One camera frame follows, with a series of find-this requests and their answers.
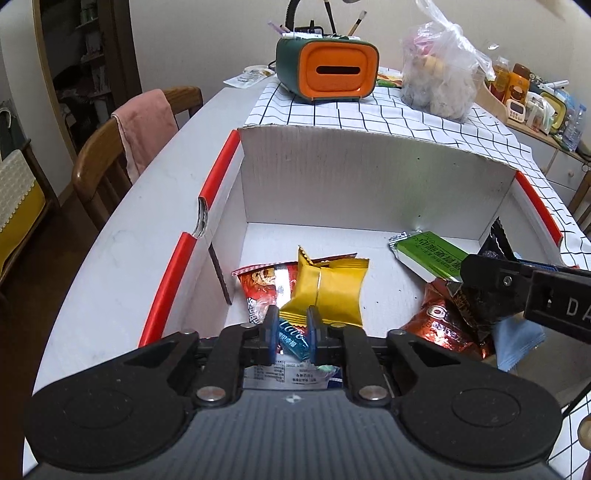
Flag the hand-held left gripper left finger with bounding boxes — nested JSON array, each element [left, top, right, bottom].
[[122, 307, 281, 407]]

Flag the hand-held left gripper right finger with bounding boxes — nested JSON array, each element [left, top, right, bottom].
[[307, 305, 467, 407]]

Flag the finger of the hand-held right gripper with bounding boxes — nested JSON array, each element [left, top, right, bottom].
[[459, 253, 536, 324], [517, 261, 580, 273]]

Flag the blue candy packet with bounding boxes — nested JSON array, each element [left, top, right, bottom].
[[276, 318, 311, 361]]

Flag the black snack packet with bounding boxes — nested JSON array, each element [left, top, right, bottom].
[[448, 217, 525, 342]]

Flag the green snack pouch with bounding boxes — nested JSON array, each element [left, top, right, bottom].
[[242, 362, 345, 392]]

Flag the brown foil snack packet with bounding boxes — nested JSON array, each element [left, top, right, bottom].
[[399, 279, 497, 361]]

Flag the red cardboard box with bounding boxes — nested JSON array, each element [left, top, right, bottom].
[[139, 124, 580, 352]]

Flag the clear plastic bag of snacks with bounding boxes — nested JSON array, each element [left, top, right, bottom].
[[399, 0, 495, 123]]

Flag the gold snack packet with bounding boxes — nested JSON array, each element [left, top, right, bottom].
[[279, 246, 331, 320], [316, 258, 370, 326]]

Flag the red snack packet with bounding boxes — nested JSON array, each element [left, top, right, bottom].
[[231, 253, 358, 326]]

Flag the light blue packet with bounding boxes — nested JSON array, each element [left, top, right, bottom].
[[492, 316, 546, 372]]

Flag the green bar packet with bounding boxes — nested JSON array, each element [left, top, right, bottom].
[[388, 230, 472, 282]]

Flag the wooden chair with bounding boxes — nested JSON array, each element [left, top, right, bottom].
[[568, 173, 591, 227], [71, 86, 204, 232]]

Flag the white side cabinet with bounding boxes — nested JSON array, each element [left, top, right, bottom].
[[475, 83, 591, 204]]

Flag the clear water bottle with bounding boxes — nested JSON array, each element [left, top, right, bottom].
[[561, 104, 587, 153]]

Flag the yellow rimmed container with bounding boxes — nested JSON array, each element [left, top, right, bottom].
[[538, 91, 568, 134]]

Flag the white kitchen timer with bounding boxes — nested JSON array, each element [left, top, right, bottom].
[[505, 99, 529, 124]]

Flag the orange jars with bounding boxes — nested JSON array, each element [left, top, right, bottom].
[[492, 58, 532, 104]]

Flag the white checked tablecloth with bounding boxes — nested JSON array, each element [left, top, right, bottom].
[[244, 67, 591, 480]]

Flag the pink towel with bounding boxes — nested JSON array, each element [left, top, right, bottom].
[[111, 89, 180, 185]]

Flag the white packet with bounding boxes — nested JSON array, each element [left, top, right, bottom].
[[224, 65, 278, 88]]

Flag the green and orange tissue box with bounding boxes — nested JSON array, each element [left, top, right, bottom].
[[276, 34, 380, 103]]

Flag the yellow cushion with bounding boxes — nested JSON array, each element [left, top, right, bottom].
[[0, 185, 47, 273]]

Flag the wooden bench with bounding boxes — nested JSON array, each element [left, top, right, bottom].
[[0, 102, 61, 287]]

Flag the cream knitted blanket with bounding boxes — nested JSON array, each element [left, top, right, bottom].
[[0, 150, 38, 232]]

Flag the silver desk lamp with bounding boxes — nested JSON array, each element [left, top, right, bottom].
[[285, 0, 361, 34]]

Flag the dark wooden bookshelf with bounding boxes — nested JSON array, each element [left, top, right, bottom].
[[32, 0, 144, 160]]

